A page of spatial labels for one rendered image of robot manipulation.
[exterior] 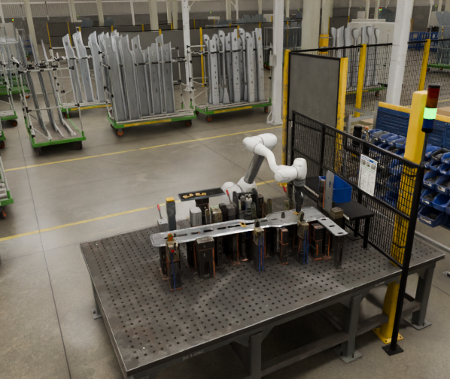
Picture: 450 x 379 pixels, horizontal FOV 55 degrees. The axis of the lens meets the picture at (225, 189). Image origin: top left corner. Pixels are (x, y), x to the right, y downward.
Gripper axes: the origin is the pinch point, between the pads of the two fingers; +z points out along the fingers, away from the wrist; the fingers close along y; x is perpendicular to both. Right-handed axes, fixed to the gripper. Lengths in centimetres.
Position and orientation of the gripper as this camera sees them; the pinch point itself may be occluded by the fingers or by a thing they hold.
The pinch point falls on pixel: (298, 207)
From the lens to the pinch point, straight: 347.9
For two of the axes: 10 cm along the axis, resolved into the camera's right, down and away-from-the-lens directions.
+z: 0.3, 9.2, 3.8
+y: 3.1, 3.5, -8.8
